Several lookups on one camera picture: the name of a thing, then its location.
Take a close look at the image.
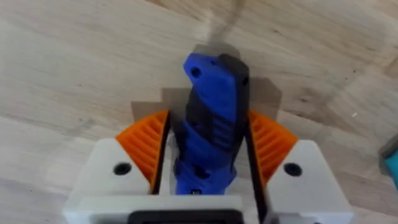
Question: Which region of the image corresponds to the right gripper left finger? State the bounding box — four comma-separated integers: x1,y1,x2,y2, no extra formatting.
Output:
73,109,172,200

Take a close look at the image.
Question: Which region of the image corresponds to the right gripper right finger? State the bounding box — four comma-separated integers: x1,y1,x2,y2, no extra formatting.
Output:
244,109,354,224

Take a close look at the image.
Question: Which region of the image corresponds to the blue electric screwdriver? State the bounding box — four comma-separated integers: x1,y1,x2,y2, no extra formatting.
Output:
170,52,251,197

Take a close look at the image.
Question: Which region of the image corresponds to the teal box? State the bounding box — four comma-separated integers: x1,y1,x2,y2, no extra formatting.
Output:
377,133,398,191

